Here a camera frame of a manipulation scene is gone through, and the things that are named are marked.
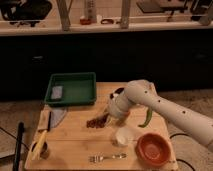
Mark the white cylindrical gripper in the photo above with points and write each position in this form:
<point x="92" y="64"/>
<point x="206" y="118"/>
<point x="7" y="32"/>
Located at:
<point x="118" y="105"/>

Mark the dark red grape bunch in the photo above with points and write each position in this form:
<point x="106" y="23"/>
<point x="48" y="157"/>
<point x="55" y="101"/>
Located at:
<point x="98" y="122"/>

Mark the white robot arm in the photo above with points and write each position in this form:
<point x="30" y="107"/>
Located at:
<point x="198" y="126"/>

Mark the small white cup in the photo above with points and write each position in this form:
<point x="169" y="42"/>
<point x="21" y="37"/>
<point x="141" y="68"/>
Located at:
<point x="123" y="136"/>

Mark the green chili pepper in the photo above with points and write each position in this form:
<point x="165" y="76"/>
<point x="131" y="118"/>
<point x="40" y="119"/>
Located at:
<point x="148" y="118"/>

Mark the green plastic tray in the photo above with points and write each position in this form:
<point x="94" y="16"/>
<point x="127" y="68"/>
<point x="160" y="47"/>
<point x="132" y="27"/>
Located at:
<point x="78" y="89"/>

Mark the orange terracotta bowl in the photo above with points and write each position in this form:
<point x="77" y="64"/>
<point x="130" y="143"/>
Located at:
<point x="153" y="150"/>

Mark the silver metal fork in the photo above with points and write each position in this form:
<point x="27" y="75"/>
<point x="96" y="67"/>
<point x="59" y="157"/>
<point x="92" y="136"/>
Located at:
<point x="98" y="158"/>

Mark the grey sponge block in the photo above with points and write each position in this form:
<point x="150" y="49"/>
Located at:
<point x="57" y="92"/>

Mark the yellow banana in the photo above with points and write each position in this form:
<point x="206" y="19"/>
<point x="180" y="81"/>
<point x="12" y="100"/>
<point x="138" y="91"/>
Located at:
<point x="39" y="145"/>

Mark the black pole stand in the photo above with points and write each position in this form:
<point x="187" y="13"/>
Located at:
<point x="18" y="146"/>

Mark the black office chair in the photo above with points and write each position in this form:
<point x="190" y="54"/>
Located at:
<point x="29" y="12"/>

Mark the black handled kitchen knife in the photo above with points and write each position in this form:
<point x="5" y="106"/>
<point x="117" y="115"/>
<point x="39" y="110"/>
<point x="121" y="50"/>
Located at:
<point x="55" y="117"/>

